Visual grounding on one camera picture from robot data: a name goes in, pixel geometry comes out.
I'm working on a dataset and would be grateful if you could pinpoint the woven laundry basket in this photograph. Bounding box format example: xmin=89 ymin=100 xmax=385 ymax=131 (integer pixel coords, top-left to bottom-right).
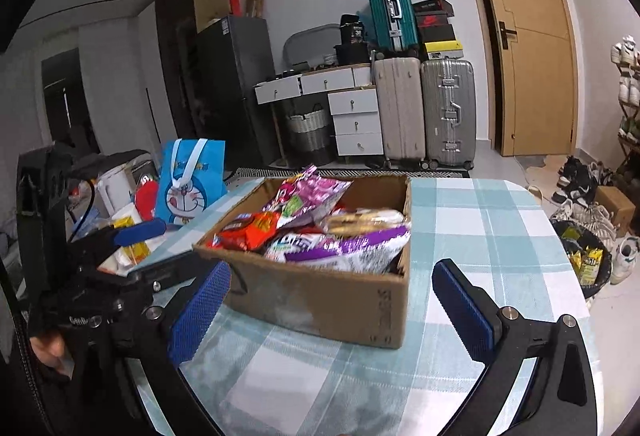
xmin=286 ymin=103 xmax=333 ymax=166

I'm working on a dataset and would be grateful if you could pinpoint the red logo shoe box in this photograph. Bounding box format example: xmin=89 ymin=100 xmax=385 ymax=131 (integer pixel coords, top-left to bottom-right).
xmin=414 ymin=12 xmax=451 ymax=28

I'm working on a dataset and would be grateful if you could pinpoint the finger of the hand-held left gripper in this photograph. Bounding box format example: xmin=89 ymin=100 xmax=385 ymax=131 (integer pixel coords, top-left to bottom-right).
xmin=125 ymin=255 xmax=211 ymax=293
xmin=70 ymin=218 xmax=167 ymax=268

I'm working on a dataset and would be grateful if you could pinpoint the blue cartoon tote bag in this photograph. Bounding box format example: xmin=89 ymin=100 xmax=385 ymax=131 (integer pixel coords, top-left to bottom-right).
xmin=155 ymin=138 xmax=227 ymax=227

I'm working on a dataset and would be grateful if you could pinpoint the white kettle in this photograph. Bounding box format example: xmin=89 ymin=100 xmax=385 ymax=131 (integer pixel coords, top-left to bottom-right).
xmin=95 ymin=166 xmax=138 ymax=217

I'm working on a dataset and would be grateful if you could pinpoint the grey plastic tub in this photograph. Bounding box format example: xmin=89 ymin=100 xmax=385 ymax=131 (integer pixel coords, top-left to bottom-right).
xmin=283 ymin=23 xmax=343 ymax=67

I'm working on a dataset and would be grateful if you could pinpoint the black trash bin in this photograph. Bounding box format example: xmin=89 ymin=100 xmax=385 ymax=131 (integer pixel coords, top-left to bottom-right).
xmin=550 ymin=218 xmax=613 ymax=299

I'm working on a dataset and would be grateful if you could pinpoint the person's left hand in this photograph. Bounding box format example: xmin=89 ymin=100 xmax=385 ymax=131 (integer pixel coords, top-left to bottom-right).
xmin=29 ymin=333 xmax=76 ymax=378

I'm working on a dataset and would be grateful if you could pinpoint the pile of shoes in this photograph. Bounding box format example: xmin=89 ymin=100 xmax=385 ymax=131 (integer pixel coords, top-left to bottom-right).
xmin=550 ymin=156 xmax=640 ymax=287

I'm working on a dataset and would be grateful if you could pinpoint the purple candy bag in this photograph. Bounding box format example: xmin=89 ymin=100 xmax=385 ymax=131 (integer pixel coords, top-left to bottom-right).
xmin=262 ymin=164 xmax=353 ymax=229

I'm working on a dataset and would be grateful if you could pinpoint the yellow carton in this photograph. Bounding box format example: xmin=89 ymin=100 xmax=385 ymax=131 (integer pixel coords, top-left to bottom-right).
xmin=111 ymin=203 xmax=166 ymax=267

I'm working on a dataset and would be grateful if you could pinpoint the wooden shoe rack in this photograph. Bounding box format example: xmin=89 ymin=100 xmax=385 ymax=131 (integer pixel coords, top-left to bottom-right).
xmin=611 ymin=35 xmax=640 ymax=177

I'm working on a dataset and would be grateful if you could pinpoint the cream bread packet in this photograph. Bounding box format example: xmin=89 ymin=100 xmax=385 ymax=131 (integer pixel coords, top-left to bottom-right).
xmin=320 ymin=208 xmax=406 ymax=234

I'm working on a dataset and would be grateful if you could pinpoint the red container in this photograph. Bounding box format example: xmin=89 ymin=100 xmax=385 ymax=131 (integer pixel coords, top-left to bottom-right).
xmin=134 ymin=173 xmax=161 ymax=222

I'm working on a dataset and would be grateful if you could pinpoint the beige suitcase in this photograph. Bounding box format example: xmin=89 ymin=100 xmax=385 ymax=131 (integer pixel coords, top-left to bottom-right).
xmin=372 ymin=56 xmax=428 ymax=169

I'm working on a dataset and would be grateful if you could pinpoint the white desk with drawers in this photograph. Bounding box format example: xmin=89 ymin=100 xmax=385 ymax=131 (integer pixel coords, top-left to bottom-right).
xmin=254 ymin=65 xmax=375 ymax=106

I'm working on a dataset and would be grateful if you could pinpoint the brown cardboard box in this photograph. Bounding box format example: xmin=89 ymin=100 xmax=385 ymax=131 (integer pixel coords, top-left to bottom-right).
xmin=192 ymin=173 xmax=413 ymax=349

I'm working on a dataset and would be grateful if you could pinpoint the wooden door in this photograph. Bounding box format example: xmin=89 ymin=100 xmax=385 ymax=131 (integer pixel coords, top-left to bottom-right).
xmin=462 ymin=0 xmax=581 ymax=158

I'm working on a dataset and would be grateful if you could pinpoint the dark refrigerator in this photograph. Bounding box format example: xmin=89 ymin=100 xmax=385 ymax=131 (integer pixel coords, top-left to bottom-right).
xmin=192 ymin=15 xmax=281 ymax=167

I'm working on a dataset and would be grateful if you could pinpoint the yellow black shoe box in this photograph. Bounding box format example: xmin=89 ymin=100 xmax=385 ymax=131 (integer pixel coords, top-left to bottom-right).
xmin=422 ymin=40 xmax=463 ymax=62

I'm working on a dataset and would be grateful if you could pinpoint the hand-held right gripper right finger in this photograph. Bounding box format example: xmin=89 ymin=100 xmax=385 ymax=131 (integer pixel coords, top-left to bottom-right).
xmin=432 ymin=258 xmax=598 ymax=436

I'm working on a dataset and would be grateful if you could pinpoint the black braided cable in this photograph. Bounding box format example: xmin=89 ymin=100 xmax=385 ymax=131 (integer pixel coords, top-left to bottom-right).
xmin=5 ymin=306 xmax=51 ymax=436

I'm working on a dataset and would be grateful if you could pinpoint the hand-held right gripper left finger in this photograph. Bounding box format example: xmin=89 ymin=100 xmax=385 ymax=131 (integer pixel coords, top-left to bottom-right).
xmin=77 ymin=258 xmax=233 ymax=436

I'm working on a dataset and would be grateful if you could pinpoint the white drawer unit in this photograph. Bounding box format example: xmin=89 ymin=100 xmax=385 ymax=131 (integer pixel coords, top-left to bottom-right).
xmin=327 ymin=86 xmax=385 ymax=158

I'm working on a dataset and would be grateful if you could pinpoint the teal suitcase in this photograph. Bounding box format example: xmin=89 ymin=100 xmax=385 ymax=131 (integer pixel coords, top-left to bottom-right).
xmin=364 ymin=0 xmax=420 ymax=54

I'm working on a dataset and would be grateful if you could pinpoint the purple silver snack bag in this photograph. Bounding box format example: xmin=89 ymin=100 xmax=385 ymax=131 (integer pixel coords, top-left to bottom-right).
xmin=265 ymin=223 xmax=412 ymax=274

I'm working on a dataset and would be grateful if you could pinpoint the black basket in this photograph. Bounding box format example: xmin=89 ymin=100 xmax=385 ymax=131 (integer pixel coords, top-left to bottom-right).
xmin=334 ymin=43 xmax=373 ymax=66

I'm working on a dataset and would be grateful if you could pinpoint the small cardboard box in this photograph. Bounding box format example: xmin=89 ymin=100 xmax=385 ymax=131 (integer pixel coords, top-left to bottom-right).
xmin=595 ymin=186 xmax=636 ymax=237

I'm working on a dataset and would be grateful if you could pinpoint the green checkered tablecloth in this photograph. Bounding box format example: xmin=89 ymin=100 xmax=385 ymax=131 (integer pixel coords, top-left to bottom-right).
xmin=130 ymin=176 xmax=601 ymax=436

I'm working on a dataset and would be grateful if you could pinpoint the red triangular chip bag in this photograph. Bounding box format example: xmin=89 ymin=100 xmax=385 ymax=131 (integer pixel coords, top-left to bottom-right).
xmin=207 ymin=211 xmax=281 ymax=252

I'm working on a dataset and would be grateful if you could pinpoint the silver suitcase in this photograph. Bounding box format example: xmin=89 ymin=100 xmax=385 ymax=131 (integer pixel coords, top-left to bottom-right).
xmin=420 ymin=58 xmax=477 ymax=171

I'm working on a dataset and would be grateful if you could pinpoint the white curtain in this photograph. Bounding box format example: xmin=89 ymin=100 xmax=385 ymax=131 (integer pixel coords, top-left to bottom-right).
xmin=80 ymin=23 xmax=151 ymax=157

